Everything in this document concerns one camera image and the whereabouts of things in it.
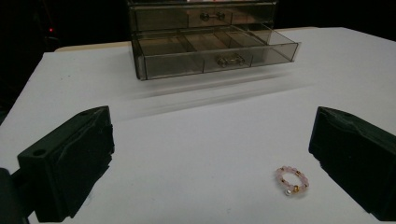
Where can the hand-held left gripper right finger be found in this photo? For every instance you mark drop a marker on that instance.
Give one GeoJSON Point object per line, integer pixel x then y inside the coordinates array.
{"type": "Point", "coordinates": [358, 158]}

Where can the smoky clear drawer organizer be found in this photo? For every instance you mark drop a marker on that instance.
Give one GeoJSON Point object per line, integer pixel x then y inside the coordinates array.
{"type": "Point", "coordinates": [202, 14]}

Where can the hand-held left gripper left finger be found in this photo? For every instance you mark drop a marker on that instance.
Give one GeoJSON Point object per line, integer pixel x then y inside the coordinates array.
{"type": "Point", "coordinates": [68, 161]}

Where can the closed smoky clear drawer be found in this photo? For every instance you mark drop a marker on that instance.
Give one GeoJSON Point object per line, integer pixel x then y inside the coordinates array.
{"type": "Point", "coordinates": [204, 16]}

